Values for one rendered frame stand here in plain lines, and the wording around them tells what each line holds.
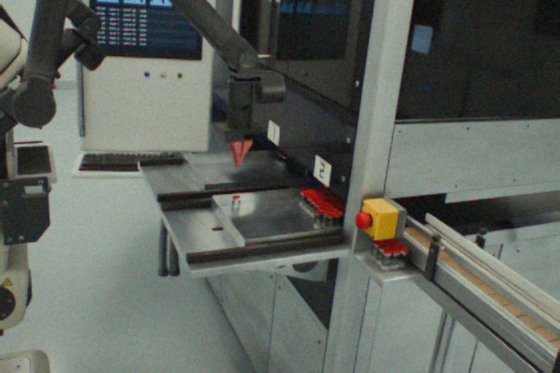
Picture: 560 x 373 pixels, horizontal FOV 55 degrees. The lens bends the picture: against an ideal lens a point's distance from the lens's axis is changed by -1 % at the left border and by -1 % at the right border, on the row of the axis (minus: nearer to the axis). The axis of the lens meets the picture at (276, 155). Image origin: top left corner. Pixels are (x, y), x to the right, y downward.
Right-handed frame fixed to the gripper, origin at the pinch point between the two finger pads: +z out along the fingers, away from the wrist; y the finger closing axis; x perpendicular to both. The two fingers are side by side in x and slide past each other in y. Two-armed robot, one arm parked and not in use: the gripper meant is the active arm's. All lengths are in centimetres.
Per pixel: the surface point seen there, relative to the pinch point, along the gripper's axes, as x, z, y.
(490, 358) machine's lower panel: -13, 70, 84
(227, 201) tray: 18.9, 19.0, 4.3
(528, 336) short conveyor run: -57, 15, 37
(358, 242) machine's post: -13.0, 18.3, 27.6
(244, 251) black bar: -8.7, 18.6, -0.4
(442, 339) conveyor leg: -34, 35, 41
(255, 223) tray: 6.8, 20.4, 8.2
